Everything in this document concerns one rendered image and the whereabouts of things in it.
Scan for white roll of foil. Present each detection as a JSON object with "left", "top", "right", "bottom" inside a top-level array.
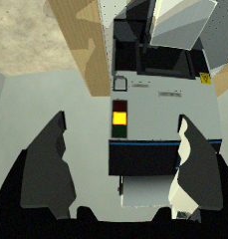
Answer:
[{"left": 121, "top": 175, "right": 174, "bottom": 207}]

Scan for cream well plate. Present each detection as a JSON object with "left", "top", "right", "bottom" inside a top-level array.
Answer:
[{"left": 148, "top": 0, "right": 217, "bottom": 45}]

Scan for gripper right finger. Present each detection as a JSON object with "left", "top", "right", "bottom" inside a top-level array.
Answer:
[{"left": 168, "top": 115, "right": 228, "bottom": 239}]

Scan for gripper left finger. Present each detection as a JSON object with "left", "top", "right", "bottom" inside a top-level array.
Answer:
[{"left": 0, "top": 111, "right": 77, "bottom": 239}]

